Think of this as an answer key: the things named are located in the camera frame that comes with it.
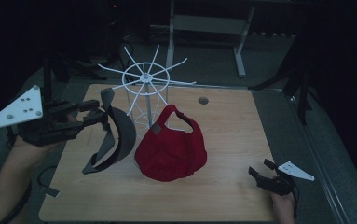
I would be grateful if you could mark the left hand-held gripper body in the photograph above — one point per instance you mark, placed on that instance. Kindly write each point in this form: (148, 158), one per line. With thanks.
(48, 130)

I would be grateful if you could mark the person's left hand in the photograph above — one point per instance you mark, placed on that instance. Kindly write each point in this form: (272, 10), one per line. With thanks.
(30, 151)

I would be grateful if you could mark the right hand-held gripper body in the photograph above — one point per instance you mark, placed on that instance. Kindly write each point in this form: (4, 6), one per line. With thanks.
(278, 185)

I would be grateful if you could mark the red baseball cap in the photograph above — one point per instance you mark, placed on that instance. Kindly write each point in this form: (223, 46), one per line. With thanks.
(170, 152)

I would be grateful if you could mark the black tripod stand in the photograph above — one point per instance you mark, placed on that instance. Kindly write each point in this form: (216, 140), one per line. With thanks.
(46, 81)
(303, 102)

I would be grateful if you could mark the white desk frame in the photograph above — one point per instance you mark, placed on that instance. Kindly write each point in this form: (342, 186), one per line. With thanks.
(210, 24)

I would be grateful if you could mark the person's right hand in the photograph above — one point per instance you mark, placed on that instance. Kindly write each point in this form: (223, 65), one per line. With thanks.
(283, 208)

